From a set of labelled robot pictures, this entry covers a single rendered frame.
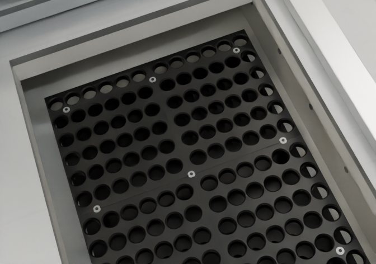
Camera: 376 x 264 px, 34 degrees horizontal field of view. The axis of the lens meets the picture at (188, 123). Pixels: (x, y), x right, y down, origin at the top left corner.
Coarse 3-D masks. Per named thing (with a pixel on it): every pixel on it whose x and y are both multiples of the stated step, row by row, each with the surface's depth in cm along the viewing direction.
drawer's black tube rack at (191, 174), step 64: (256, 64) 50; (64, 128) 49; (128, 128) 48; (192, 128) 48; (256, 128) 47; (128, 192) 46; (192, 192) 45; (256, 192) 48; (128, 256) 43; (192, 256) 43; (256, 256) 42; (320, 256) 42
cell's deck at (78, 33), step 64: (128, 0) 49; (192, 0) 49; (256, 0) 50; (0, 64) 47; (64, 64) 50; (320, 64) 44; (0, 128) 44; (0, 192) 41; (0, 256) 39; (64, 256) 41
